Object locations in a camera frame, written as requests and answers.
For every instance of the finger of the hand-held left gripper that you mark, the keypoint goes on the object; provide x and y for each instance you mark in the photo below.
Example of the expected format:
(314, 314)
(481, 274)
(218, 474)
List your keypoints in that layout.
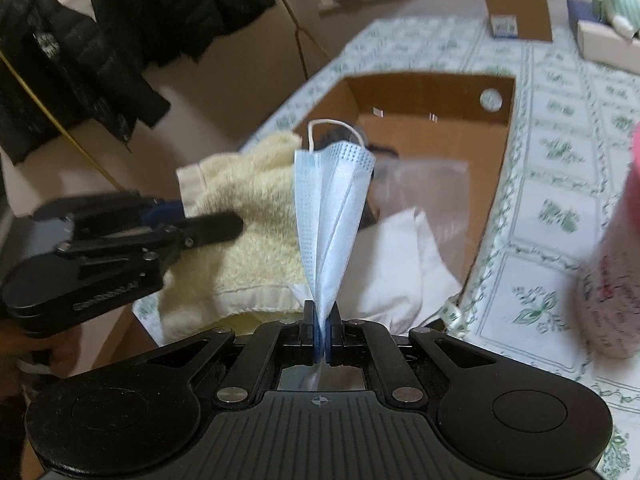
(210, 227)
(100, 210)

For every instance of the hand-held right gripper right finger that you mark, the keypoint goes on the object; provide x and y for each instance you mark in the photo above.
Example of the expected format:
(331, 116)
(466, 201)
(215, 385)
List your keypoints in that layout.
(329, 342)

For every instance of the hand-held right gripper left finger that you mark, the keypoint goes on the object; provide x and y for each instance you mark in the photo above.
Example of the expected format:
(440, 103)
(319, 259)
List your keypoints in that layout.
(314, 342)

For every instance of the cream terry towel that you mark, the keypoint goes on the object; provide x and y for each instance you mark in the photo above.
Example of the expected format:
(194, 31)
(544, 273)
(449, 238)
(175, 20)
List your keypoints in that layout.
(250, 200)

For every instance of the white nonwoven cloth sheet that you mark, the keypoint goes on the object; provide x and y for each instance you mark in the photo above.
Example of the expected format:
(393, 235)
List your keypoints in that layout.
(395, 270)

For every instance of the blue face mask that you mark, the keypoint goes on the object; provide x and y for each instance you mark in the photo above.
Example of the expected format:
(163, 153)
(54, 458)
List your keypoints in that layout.
(330, 210)

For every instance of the cardboard box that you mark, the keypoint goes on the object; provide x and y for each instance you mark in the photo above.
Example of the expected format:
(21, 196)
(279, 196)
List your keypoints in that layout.
(517, 7)
(440, 125)

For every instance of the pink soft cloth item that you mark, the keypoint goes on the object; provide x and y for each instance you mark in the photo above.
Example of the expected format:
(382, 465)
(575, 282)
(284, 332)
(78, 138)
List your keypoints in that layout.
(615, 285)

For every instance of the person's left hand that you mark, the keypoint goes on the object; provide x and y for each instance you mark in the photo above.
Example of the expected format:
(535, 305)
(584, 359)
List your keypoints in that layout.
(35, 355)

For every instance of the black puffer jacket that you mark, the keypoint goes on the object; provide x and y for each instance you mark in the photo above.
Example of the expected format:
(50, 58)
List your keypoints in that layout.
(125, 5)
(60, 130)

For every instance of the clear plastic bag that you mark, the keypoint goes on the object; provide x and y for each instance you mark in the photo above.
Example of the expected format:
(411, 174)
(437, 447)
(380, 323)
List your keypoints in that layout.
(430, 195)

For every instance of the closed cardboard box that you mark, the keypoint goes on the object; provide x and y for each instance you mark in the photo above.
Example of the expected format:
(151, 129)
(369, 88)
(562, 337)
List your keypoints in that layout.
(517, 7)

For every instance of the blue and white flat box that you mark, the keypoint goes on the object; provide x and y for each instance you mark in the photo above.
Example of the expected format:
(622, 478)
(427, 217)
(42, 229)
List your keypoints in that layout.
(607, 45)

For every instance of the white plush toy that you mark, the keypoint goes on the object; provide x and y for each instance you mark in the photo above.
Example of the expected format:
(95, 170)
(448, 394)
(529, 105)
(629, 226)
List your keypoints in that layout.
(622, 2)

